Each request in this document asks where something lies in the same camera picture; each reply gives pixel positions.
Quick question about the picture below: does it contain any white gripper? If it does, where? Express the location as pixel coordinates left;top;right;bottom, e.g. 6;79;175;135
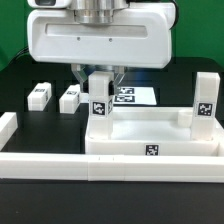
27;3;175;94

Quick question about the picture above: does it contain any white desk top tray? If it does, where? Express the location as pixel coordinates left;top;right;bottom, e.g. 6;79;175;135
85;107;224;156

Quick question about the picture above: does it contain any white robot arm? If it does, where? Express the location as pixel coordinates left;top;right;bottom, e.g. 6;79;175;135
27;0;179;92

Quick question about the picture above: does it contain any fiducial marker sheet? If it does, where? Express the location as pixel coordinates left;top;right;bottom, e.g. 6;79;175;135
114;87;157;105

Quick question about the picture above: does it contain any white U-shaped fence wall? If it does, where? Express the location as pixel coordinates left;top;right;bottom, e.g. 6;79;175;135
0;112;224;183

